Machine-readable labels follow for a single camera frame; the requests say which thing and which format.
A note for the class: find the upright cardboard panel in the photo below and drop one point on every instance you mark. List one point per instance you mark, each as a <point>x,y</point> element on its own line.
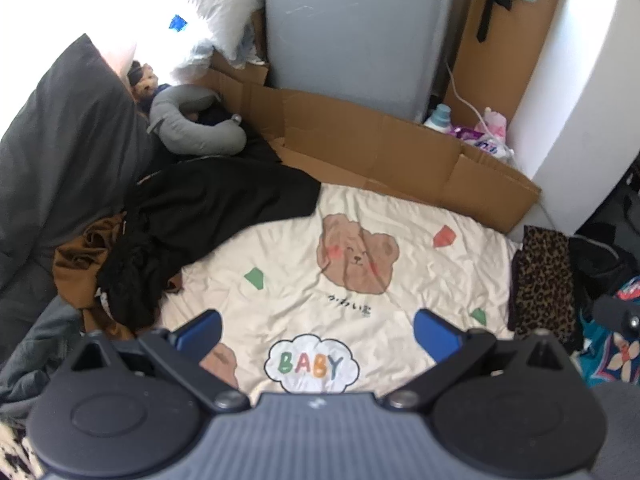
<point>520,45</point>

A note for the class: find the brown garment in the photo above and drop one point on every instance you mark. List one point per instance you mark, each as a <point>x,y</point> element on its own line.
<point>75,265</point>

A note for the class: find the white refill pouch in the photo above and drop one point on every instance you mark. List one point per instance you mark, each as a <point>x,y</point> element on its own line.
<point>487,146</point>

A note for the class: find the teal printed jersey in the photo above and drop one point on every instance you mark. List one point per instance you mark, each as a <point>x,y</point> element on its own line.
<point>615,360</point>

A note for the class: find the pink plastic bag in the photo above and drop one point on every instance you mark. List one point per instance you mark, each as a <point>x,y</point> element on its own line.
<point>492,120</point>

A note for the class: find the purple packet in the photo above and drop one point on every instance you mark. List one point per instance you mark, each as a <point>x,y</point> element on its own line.
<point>465,133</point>

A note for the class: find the grey cloth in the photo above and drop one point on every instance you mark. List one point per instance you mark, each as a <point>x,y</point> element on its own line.
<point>620,435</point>

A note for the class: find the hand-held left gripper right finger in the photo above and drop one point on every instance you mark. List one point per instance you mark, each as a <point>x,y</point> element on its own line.
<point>437,333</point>

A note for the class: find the leopard print skirt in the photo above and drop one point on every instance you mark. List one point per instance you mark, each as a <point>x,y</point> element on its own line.
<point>542,280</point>

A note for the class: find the small blue object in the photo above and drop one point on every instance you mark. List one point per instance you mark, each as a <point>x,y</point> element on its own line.
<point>177,22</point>

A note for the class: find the white pillow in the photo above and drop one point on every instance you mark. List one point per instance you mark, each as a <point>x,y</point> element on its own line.
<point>220,0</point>

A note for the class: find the grey cabinet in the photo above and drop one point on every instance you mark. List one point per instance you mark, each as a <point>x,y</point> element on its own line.
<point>350,35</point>

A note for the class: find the black bag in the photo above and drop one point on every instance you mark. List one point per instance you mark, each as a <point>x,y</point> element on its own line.
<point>595,255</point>

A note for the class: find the grey neck pillow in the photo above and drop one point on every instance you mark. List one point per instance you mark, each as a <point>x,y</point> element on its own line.
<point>200,137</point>

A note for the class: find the clear plastic bag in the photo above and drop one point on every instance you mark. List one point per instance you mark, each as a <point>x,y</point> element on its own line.
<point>195,57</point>

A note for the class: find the white detergent bottle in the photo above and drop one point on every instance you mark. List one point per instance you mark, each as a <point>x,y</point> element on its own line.
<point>440,118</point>

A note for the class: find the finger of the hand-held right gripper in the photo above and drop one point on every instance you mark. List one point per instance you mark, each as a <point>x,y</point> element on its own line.
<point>610,312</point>

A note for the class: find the cream bear printed blanket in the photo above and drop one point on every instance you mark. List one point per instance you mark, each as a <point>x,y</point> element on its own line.
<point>300,240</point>

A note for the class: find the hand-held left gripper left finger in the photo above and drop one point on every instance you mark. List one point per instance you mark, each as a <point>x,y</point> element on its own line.
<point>200,333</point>

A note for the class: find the black garment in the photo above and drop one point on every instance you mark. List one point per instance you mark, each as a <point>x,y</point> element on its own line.
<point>210,200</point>

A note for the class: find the black and white cloth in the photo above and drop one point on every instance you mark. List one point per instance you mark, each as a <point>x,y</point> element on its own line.
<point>15,455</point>

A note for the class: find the brown teddy toy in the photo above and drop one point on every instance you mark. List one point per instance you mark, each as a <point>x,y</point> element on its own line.
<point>147,82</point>

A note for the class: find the grey garment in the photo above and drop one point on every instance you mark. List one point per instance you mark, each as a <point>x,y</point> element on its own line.
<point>40,350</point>

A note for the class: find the flat cardboard sheet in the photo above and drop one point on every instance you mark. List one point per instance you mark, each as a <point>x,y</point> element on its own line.
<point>360,135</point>

